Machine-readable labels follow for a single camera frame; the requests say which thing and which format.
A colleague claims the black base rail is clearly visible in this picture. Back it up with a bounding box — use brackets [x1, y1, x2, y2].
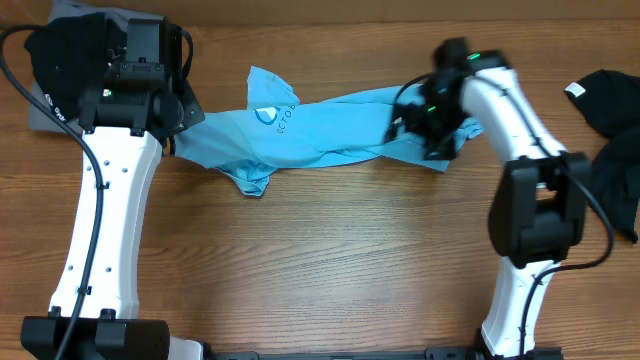
[204, 347, 484, 360]

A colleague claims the folded grey garment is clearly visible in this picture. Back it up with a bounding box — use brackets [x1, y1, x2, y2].
[28, 0, 162, 134]

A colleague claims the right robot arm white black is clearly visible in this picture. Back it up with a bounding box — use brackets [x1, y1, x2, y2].
[394, 39, 594, 359]

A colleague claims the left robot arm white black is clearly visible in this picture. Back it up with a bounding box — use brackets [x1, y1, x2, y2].
[20, 77, 210, 359]

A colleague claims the folded black garment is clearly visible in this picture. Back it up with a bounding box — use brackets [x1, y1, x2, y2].
[24, 13, 126, 121]

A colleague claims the light blue t-shirt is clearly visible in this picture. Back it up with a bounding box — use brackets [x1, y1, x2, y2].
[172, 65, 485, 198]

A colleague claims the unfolded black garment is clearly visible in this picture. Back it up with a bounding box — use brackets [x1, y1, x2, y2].
[565, 69, 639, 244]

